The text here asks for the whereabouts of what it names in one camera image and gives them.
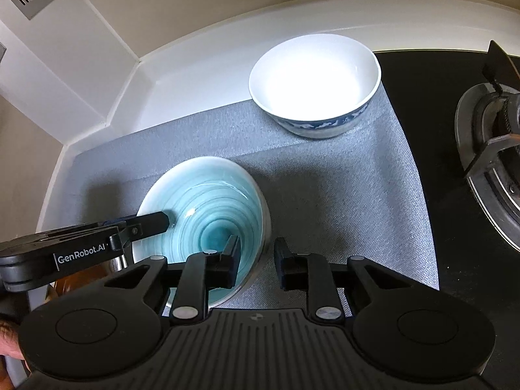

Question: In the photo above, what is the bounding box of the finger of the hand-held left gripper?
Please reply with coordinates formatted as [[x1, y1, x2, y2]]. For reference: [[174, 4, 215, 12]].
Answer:
[[115, 211, 171, 249]]

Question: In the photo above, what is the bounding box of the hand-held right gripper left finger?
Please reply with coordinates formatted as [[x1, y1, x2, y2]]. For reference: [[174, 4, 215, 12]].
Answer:
[[103, 234, 241, 320]]

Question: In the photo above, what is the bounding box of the gas stove burner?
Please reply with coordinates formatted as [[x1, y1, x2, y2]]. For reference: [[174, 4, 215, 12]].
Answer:
[[454, 40, 520, 253]]

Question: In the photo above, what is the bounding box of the person's left hand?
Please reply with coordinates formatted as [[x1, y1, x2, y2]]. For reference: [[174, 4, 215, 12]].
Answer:
[[0, 319, 26, 362]]

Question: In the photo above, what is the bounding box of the white bowl blue pattern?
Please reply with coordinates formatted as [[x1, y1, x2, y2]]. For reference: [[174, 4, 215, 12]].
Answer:
[[248, 34, 382, 139]]

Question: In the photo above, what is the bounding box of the blue swirl bowl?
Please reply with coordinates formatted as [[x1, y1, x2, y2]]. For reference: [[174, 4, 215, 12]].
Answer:
[[132, 156, 272, 308]]

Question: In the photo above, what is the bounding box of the black gas stove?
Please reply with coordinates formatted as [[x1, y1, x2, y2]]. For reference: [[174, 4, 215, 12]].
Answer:
[[371, 48, 520, 390]]

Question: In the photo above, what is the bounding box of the grey mat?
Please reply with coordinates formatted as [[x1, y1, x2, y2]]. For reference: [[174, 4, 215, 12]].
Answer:
[[8, 88, 442, 378]]

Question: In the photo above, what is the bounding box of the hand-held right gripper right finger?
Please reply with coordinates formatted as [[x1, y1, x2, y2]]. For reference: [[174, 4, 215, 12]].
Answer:
[[274, 238, 411, 322]]

